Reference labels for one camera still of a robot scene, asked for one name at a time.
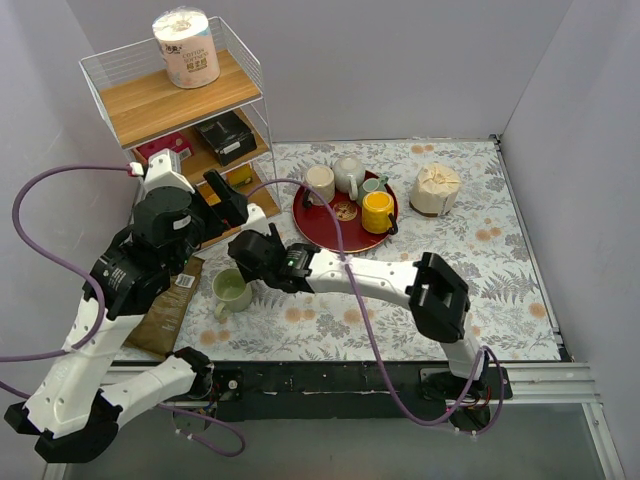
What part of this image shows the yellow mug black handle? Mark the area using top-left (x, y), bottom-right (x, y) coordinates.
top-left (361, 191), bottom-right (398, 235)

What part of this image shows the orange yellow sponge box back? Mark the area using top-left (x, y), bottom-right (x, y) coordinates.
top-left (226, 164), bottom-right (254, 190)

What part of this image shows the light green mug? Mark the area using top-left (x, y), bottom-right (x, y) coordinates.
top-left (212, 268), bottom-right (252, 320)

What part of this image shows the red round tray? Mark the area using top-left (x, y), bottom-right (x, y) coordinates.
top-left (292, 187), bottom-right (389, 254)

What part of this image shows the paper wrapped round package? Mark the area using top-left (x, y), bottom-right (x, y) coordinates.
top-left (409, 163), bottom-right (462, 217)

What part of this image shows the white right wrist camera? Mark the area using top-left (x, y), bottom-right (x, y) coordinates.
top-left (242, 203), bottom-right (270, 235)

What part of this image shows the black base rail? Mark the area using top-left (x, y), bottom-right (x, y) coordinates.
top-left (175, 360), bottom-right (513, 430)

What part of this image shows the white wire wooden shelf rack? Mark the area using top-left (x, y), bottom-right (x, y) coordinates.
top-left (80, 16), bottom-right (281, 217)

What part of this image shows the speckled white round mug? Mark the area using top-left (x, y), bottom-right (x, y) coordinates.
top-left (332, 156), bottom-right (365, 201)

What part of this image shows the brown paper bag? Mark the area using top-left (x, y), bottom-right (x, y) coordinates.
top-left (124, 256), bottom-right (204, 357)

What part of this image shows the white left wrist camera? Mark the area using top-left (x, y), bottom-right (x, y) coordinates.
top-left (128, 149), bottom-right (195, 194)

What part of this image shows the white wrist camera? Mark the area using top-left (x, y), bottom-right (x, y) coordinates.
top-left (128, 149), bottom-right (195, 194)
top-left (242, 203), bottom-right (270, 235)

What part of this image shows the beige textured mug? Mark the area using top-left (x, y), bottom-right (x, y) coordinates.
top-left (305, 165), bottom-right (335, 206)

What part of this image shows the wrapped toilet paper roll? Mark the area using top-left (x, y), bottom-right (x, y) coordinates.
top-left (152, 7), bottom-right (220, 89)

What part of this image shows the small celadon teacup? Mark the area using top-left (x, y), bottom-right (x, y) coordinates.
top-left (357, 175), bottom-right (388, 206)

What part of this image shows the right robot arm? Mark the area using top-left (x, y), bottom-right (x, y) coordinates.
top-left (228, 224), bottom-right (489, 398)

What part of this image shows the black green box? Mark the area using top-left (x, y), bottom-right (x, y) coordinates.
top-left (195, 111), bottom-right (257, 166)

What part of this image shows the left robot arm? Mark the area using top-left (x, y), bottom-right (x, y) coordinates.
top-left (4, 171), bottom-right (265, 463)

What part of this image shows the pink orange sponge box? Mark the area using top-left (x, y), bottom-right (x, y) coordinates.
top-left (136, 132), bottom-right (194, 161)

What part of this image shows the floral tablecloth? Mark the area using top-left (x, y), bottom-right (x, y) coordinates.
top-left (173, 141), bottom-right (560, 377)

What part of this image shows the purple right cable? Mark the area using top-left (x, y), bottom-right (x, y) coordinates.
top-left (247, 178), bottom-right (504, 429)

